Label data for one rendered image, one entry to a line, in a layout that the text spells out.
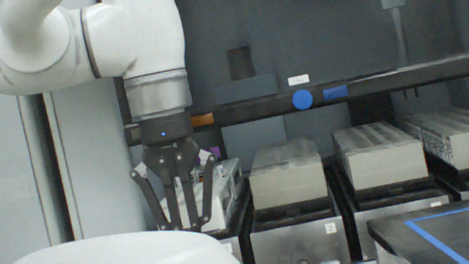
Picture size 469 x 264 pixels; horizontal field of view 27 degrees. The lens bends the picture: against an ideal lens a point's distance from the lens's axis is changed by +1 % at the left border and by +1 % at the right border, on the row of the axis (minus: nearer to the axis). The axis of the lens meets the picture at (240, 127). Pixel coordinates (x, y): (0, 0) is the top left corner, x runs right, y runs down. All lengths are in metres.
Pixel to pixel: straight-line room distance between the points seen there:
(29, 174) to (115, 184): 0.13
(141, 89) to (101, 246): 0.91
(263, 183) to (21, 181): 0.37
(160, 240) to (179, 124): 0.92
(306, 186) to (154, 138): 0.26
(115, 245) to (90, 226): 1.08
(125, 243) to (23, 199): 1.11
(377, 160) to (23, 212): 0.55
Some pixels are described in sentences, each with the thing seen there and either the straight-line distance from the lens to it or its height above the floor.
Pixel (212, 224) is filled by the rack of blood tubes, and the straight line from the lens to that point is 1.43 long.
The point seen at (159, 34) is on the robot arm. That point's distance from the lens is 1.32.
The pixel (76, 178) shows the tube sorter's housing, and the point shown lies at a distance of 1.50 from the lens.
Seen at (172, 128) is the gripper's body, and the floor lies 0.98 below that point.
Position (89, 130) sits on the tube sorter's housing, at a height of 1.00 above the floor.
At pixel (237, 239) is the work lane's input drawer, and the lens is 1.39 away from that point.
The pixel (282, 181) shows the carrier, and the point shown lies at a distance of 1.45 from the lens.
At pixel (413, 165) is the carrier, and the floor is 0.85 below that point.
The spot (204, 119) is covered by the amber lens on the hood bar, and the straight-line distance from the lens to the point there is 1.44.
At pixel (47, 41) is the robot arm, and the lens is 1.29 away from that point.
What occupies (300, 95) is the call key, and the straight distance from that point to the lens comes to 1.42.
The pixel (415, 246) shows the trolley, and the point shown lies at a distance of 1.03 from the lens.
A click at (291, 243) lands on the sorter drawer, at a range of 1.39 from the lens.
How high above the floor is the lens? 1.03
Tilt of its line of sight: 3 degrees down
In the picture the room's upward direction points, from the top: 12 degrees counter-clockwise
